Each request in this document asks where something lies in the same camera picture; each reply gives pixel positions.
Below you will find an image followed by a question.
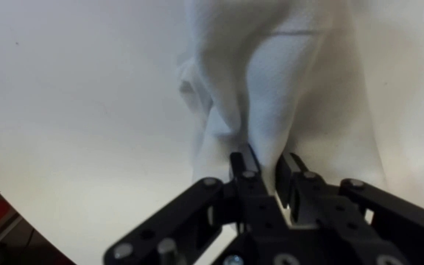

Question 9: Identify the black robot cart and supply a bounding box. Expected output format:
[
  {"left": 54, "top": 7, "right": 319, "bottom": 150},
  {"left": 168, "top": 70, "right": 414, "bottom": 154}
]
[{"left": 0, "top": 194, "right": 75, "bottom": 265}]

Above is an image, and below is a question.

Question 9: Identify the white cloth towel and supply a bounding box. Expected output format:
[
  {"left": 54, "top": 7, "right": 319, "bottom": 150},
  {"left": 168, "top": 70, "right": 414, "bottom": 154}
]
[{"left": 178, "top": 0, "right": 384, "bottom": 187}]

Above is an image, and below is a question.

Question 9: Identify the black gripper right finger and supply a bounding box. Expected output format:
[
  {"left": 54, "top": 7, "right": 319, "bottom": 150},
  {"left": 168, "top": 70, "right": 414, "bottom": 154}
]
[{"left": 275, "top": 153, "right": 424, "bottom": 265}]

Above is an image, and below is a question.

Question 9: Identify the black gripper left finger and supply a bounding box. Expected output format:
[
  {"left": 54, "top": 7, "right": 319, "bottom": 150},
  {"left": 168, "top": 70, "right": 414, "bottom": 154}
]
[{"left": 103, "top": 144, "right": 288, "bottom": 265}]

